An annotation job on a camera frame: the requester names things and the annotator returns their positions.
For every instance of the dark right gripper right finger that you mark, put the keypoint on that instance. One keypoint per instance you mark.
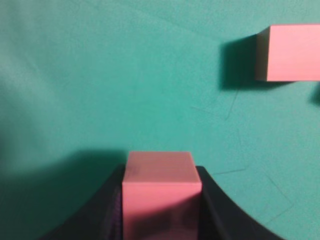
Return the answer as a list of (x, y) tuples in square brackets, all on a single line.
[(220, 218)]

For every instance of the green cloth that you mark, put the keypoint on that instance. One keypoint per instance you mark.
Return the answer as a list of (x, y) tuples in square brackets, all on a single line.
[(84, 82)]

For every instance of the pink foam cube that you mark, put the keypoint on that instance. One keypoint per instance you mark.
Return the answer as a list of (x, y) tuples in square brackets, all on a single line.
[(161, 194), (288, 53)]

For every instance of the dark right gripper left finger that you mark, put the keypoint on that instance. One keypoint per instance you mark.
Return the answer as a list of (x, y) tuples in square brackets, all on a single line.
[(100, 218)]

